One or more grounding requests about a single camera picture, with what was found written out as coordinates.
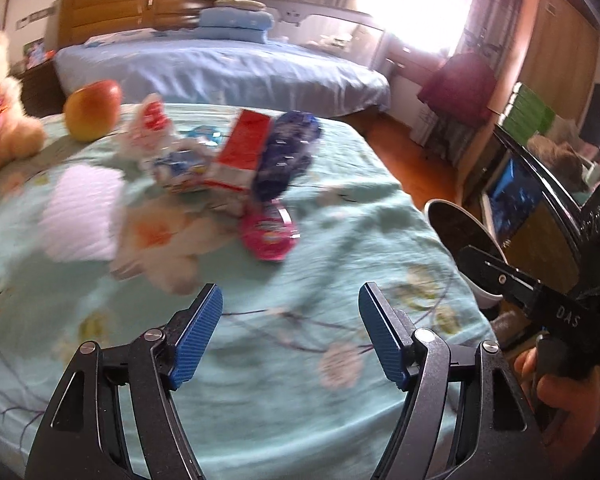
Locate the pink wrapper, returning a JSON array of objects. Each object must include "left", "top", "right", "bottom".
[{"left": 239, "top": 199, "right": 301, "bottom": 262}]

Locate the blue and white wrapper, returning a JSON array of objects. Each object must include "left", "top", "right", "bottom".
[{"left": 152, "top": 125, "right": 226, "bottom": 196}]

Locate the black glass-front cabinet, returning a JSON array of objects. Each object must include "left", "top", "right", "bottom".
[{"left": 460, "top": 122, "right": 596, "bottom": 311}]

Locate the stack of green boxes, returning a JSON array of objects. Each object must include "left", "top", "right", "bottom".
[{"left": 497, "top": 82, "right": 556, "bottom": 136}]

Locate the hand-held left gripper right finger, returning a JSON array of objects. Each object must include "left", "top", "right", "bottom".
[{"left": 358, "top": 282, "right": 548, "bottom": 480}]

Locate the pale yellow pillow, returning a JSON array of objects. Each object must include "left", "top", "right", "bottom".
[{"left": 215, "top": 0, "right": 268, "bottom": 12}]

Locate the dark blue snack packet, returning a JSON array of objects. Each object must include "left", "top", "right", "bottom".
[{"left": 250, "top": 110, "right": 323, "bottom": 206}]

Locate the dark red jacket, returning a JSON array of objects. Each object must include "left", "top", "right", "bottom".
[{"left": 417, "top": 52, "right": 497, "bottom": 123}]

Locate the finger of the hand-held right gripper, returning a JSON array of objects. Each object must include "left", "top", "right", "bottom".
[{"left": 455, "top": 244, "right": 543, "bottom": 318}]

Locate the red and white plastic wrapper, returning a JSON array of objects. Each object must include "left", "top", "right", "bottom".
[{"left": 117, "top": 92, "right": 178, "bottom": 171}]

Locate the red and yellow apple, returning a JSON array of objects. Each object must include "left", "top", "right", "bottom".
[{"left": 63, "top": 80, "right": 123, "bottom": 142}]

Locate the white bin with black liner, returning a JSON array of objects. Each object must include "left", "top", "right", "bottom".
[{"left": 425, "top": 199, "right": 511, "bottom": 311}]

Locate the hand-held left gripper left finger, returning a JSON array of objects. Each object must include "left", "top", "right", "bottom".
[{"left": 24, "top": 283, "right": 224, "bottom": 480}]

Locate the person's right hand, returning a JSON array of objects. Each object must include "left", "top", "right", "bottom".
[{"left": 512, "top": 345, "right": 600, "bottom": 456}]

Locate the red and white carton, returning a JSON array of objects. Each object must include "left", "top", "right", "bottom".
[{"left": 202, "top": 109, "right": 273, "bottom": 193}]

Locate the wooden wardrobe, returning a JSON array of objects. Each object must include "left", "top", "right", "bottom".
[{"left": 520, "top": 0, "right": 600, "bottom": 126}]

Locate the wooden headboard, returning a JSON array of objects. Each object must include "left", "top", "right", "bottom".
[{"left": 57, "top": 0, "right": 223, "bottom": 48}]

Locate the white foam block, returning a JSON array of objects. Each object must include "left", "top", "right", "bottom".
[{"left": 40, "top": 162, "right": 126, "bottom": 263}]

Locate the grey bed guard rail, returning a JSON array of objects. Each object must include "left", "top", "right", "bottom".
[{"left": 265, "top": 0, "right": 386, "bottom": 68}]

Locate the dark wooden nightstand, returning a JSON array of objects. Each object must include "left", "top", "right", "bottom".
[{"left": 17, "top": 50, "right": 63, "bottom": 116}]

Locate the wooden coat rack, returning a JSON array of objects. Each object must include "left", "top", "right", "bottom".
[{"left": 462, "top": 27, "right": 503, "bottom": 58}]

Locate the folded light blue blanket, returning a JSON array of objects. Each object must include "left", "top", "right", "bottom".
[{"left": 199, "top": 7, "right": 276, "bottom": 45}]

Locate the tan teddy bear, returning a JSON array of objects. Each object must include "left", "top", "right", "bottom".
[{"left": 0, "top": 31, "right": 47, "bottom": 188}]

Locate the brown plush toy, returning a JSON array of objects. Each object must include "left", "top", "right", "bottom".
[{"left": 527, "top": 132, "right": 588, "bottom": 193}]

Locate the bed with blue sheet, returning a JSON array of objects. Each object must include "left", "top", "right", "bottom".
[{"left": 54, "top": 27, "right": 392, "bottom": 118}]

